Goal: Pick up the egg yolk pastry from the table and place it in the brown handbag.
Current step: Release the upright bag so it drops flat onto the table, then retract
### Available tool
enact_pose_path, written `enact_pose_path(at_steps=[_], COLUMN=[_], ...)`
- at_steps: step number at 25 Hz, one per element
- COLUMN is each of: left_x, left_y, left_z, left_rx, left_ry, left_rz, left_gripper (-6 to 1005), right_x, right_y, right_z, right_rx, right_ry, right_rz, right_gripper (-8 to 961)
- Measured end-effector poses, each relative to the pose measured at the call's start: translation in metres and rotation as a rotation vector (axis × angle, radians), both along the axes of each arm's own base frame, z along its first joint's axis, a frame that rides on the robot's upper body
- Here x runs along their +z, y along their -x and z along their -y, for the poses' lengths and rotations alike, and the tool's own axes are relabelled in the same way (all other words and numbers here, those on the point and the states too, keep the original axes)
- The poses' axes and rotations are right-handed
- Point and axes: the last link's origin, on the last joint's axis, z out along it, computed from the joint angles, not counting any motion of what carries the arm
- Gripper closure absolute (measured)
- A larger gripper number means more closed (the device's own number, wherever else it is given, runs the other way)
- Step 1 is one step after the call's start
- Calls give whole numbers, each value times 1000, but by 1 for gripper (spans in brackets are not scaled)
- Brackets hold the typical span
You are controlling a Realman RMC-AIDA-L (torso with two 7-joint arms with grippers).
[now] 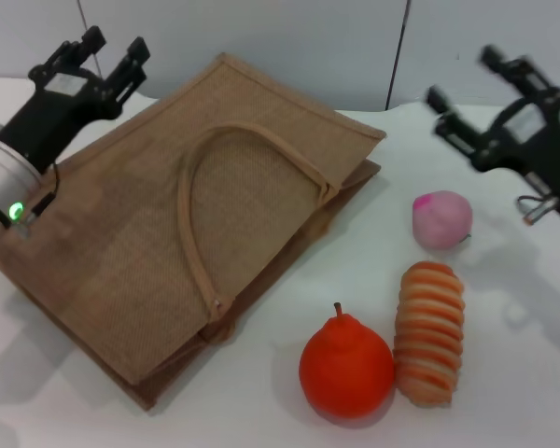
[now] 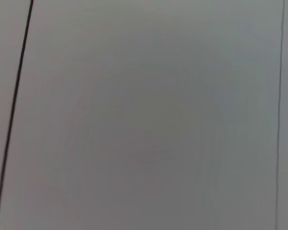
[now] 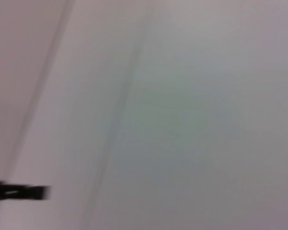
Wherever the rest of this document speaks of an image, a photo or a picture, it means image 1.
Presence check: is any brown woven handbag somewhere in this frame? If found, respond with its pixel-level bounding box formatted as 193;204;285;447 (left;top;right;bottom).
0;51;385;412

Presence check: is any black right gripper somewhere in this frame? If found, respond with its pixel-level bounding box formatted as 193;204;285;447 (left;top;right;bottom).
427;45;560;220

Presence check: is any arm cable with plug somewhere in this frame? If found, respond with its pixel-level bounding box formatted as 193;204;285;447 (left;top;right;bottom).
515;193;560;226
16;161;63;240

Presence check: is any right arm cable with plug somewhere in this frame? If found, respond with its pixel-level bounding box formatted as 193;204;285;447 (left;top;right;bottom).
515;193;560;226

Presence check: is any pink peach toy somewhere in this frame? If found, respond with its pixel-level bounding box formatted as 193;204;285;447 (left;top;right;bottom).
411;189;473;251

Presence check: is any orange toy fruit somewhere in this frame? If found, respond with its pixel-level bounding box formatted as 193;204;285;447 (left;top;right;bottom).
299;301;396;416

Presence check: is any left arm cable with plug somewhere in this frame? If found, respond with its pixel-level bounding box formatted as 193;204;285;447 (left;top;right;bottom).
16;161;63;240

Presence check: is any striped long bread roll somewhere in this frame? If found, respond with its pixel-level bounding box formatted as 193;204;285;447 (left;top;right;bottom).
394;261;466;407

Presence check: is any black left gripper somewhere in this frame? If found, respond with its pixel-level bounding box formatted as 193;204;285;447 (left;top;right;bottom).
0;26;151;173

